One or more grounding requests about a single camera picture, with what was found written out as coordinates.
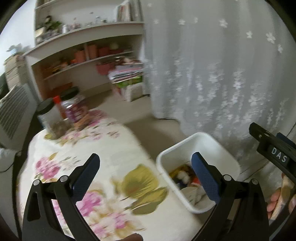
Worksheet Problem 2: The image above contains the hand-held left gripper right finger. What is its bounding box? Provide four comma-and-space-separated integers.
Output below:
191, 152, 270, 241

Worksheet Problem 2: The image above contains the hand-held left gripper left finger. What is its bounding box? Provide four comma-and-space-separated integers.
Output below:
22, 153, 101, 241

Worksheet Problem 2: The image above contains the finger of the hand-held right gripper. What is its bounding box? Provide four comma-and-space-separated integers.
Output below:
276, 133, 296, 153
249, 122, 278, 142

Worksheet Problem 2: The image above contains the white plastic bin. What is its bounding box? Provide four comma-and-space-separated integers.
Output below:
156, 133, 241, 214

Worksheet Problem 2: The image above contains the person's right hand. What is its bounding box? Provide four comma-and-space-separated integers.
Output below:
267, 173, 296, 220

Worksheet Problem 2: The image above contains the floral tablecloth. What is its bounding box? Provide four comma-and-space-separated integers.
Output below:
14, 109, 201, 241

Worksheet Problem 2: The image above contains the clear jar with purple label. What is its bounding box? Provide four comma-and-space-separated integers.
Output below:
60, 89, 90, 130

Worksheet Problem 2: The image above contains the clear jar with blue label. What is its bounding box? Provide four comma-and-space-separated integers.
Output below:
36, 98, 70, 139

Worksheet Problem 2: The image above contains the grey sofa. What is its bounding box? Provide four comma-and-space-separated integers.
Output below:
0, 72, 40, 149

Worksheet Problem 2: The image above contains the red bottle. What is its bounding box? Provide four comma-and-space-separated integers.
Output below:
53, 96, 68, 119

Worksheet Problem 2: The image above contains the white lace curtain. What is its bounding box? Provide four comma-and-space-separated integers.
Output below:
139, 0, 296, 186

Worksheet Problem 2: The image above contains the white fluffy bundle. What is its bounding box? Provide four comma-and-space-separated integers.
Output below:
126, 85, 149, 102

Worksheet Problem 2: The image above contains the striped sofa cover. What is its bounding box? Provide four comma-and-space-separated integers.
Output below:
0, 83, 37, 139

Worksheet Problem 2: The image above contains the green box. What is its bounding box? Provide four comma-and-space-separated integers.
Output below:
116, 77, 142, 88

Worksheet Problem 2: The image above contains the pink basket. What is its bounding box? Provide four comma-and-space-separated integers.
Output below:
96, 63, 114, 75

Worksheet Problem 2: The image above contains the stack of papers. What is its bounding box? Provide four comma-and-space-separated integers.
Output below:
109, 59, 145, 82

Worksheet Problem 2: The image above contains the stack of books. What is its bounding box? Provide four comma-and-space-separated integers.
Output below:
3, 54, 29, 90

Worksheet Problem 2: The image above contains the tissue box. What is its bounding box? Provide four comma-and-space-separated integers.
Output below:
7, 44, 23, 55

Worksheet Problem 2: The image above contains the white bookshelf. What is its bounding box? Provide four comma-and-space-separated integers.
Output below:
24, 0, 148, 102

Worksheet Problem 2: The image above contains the small potted plant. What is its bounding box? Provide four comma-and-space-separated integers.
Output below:
45, 20, 62, 32

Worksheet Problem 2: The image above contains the row of upright books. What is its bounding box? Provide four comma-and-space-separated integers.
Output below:
116, 0, 141, 22

